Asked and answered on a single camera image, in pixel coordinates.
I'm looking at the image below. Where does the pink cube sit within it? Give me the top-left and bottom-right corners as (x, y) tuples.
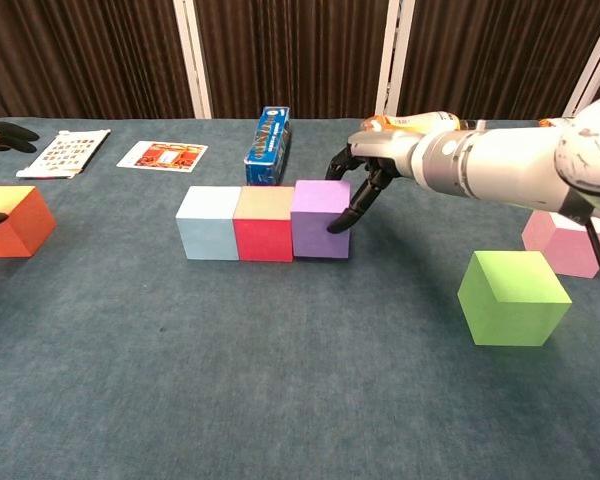
(521, 209), (600, 279)

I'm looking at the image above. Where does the orange drink bottle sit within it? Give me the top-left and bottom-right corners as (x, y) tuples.
(362, 110), (486, 136)

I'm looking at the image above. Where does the blue felt table cover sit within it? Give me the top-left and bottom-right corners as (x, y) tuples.
(0, 117), (600, 480)

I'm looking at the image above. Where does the purple cube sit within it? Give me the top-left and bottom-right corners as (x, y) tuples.
(290, 179), (352, 260)

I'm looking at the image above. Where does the orange yellow cube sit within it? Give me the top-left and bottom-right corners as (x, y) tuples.
(0, 185), (58, 259)

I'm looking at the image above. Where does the red tan cube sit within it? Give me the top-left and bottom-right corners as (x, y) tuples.
(232, 186), (296, 263)

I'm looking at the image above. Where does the red and white card packet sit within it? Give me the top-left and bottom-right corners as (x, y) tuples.
(116, 140), (209, 174)

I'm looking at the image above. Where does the blue biscuit box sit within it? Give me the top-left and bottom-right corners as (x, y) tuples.
(244, 105), (292, 187)

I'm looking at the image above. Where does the green cube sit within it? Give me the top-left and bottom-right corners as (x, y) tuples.
(457, 250), (573, 347)

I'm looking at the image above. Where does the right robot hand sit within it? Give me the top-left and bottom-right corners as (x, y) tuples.
(325, 128), (425, 235)

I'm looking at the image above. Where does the light blue cube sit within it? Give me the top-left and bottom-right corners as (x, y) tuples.
(175, 185), (243, 262)

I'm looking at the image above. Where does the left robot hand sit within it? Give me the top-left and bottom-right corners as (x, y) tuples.
(0, 121), (40, 233)

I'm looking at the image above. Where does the white sticker sheet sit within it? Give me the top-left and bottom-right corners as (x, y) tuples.
(15, 128), (112, 180)

